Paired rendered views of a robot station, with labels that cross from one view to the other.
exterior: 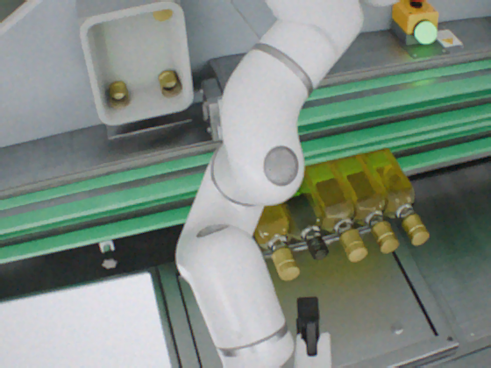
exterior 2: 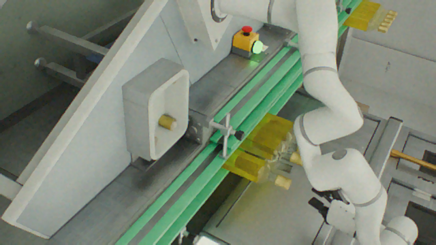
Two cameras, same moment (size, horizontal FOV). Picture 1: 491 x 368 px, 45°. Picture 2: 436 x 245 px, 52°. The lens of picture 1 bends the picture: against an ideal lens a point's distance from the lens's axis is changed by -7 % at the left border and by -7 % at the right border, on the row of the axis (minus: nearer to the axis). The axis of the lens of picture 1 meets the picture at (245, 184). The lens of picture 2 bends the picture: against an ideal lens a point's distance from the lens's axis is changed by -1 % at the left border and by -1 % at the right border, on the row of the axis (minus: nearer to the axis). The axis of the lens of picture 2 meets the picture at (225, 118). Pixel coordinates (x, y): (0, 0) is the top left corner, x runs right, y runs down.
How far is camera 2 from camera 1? 0.87 m
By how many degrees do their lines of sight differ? 39
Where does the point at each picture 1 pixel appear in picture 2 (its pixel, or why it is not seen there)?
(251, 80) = (332, 82)
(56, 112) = (106, 170)
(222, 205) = (313, 149)
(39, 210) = (152, 230)
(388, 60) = (250, 67)
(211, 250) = (355, 158)
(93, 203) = (178, 207)
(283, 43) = (328, 63)
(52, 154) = (121, 197)
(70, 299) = not seen: outside the picture
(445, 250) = not seen: hidden behind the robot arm
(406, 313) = not seen: hidden behind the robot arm
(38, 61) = (100, 137)
